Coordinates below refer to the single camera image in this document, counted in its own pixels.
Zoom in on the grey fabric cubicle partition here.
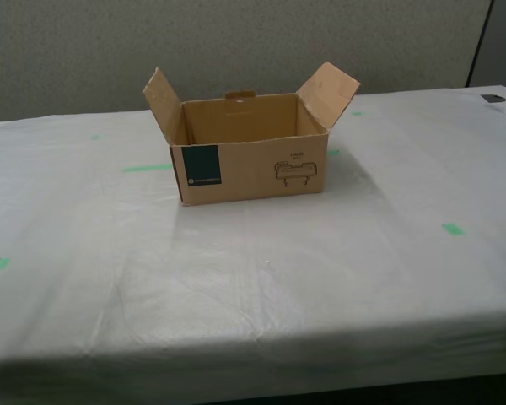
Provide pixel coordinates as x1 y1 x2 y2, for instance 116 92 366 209
0 0 493 124

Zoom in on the brown cardboard box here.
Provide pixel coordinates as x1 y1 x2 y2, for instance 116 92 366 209
142 61 362 208

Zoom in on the white plastic table cover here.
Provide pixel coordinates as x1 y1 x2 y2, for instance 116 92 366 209
0 84 506 392

